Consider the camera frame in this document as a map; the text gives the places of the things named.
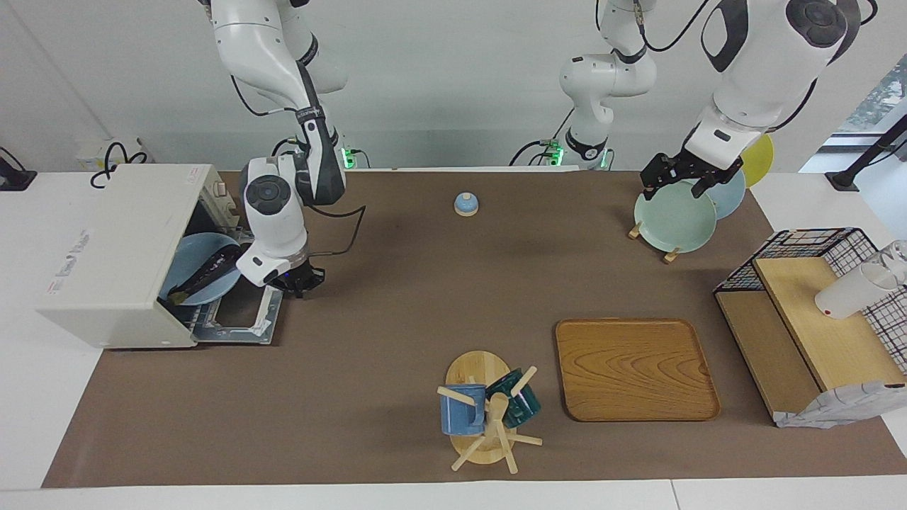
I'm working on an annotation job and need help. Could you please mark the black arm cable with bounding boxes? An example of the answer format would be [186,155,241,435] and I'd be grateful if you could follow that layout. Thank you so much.
[594,0,709,52]
[228,71,368,257]

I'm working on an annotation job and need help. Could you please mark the wooden stepped shelf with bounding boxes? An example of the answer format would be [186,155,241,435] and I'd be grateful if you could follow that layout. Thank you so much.
[714,256,907,426]

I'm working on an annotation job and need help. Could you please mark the wooden mug tree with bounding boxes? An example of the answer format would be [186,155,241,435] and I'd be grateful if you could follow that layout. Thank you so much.
[437,351,544,474]

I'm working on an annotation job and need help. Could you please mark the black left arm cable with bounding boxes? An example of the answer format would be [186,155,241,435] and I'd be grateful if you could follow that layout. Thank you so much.
[594,0,709,52]

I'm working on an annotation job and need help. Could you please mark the black desk device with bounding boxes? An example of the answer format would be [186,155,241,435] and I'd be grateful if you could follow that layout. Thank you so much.
[0,147,38,192]

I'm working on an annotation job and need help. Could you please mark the glass oven door with handle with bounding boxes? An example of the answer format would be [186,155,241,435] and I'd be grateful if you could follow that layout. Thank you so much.
[190,283,284,346]

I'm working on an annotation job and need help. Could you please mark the black power cable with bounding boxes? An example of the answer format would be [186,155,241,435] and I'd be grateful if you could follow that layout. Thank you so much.
[89,140,151,189]

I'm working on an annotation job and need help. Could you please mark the pale green plate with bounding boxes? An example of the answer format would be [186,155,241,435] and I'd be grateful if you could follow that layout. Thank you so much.
[633,181,718,254]

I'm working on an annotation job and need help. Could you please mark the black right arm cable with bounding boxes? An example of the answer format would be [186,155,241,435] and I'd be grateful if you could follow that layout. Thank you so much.
[228,71,368,257]

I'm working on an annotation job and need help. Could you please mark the black clamp stand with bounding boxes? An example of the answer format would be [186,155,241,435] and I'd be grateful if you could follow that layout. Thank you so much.
[826,113,907,192]

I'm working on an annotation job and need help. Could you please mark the light blue racked plate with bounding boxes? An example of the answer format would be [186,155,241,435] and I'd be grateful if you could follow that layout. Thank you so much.
[691,169,746,220]

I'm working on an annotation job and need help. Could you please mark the yellow plate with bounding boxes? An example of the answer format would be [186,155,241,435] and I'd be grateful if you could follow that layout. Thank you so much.
[740,133,774,188]

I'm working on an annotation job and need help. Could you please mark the clear glass cup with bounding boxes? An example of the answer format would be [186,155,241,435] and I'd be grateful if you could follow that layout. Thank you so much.
[879,239,907,285]

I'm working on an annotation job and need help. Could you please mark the black wire basket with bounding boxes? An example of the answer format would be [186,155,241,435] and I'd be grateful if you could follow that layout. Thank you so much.
[714,227,907,376]

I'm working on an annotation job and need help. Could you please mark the white cup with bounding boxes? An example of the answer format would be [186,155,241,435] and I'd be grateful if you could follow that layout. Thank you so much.
[814,262,899,319]

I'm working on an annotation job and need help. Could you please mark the cream toaster oven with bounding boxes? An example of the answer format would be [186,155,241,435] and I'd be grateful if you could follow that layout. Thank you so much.
[35,164,284,349]

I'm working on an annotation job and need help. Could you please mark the wooden serving tray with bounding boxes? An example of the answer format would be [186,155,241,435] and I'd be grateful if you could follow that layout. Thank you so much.
[555,318,721,423]

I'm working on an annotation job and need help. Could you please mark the blue mug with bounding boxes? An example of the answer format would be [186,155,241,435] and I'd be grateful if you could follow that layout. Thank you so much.
[440,384,488,436]

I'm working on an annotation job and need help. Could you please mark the window with grey frame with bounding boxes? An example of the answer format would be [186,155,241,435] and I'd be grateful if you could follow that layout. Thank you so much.
[799,55,907,174]

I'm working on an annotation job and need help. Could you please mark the white power strip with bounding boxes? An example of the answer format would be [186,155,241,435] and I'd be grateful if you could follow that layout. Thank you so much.
[77,138,153,174]

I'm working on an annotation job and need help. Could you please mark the dark green mug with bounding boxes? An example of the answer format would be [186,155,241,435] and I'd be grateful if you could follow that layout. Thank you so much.
[486,368,542,429]

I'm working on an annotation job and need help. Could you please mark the brown table mat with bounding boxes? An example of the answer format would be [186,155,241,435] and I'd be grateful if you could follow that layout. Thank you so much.
[41,170,907,488]

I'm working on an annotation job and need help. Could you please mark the dark purple eggplant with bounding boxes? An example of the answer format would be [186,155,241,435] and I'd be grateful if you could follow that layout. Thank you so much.
[168,249,242,305]

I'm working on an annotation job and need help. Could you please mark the wooden plate rack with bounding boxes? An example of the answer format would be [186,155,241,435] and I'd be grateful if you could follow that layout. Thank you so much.
[628,221,681,264]

